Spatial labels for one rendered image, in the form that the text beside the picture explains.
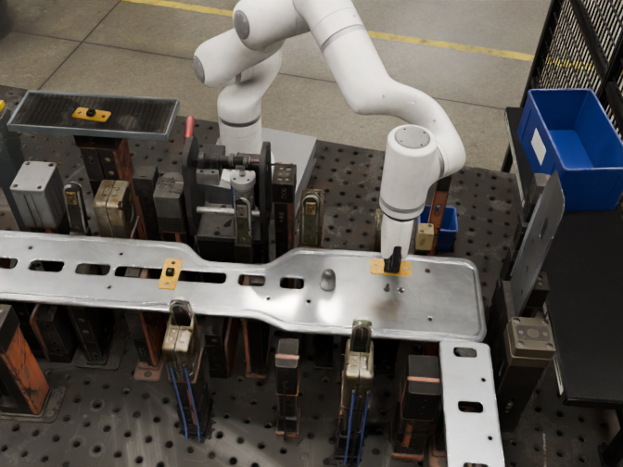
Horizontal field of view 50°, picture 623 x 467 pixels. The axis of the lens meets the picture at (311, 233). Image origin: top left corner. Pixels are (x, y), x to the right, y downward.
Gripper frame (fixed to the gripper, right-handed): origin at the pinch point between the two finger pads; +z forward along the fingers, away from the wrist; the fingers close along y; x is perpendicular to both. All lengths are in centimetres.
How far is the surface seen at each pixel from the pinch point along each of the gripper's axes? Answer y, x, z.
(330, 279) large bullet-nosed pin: 1.2, -12.2, 6.0
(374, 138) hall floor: -177, 4, 110
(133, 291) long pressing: 5, -53, 10
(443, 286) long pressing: -1.9, 12.1, 9.5
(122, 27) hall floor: -269, -148, 110
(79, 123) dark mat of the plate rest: -30, -72, -6
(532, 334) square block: 13.2, 27.2, 3.6
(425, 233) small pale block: -11.0, 7.5, 3.1
